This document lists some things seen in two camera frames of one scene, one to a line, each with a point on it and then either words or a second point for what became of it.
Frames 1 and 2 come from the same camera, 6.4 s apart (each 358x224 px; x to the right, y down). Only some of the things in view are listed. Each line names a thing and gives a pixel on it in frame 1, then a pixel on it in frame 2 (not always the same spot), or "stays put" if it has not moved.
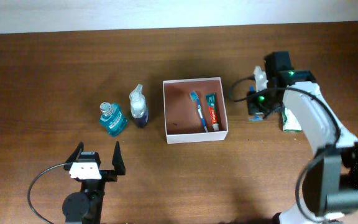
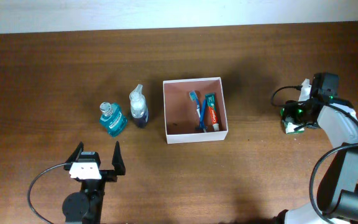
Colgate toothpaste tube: x=212 y=105 stays put
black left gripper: x=111 y=175 stays put
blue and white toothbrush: x=194 y=97 stays put
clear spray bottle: x=138 y=109 stays put
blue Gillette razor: x=259 y=116 to x=202 y=126
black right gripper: x=255 y=107 to x=288 y=114
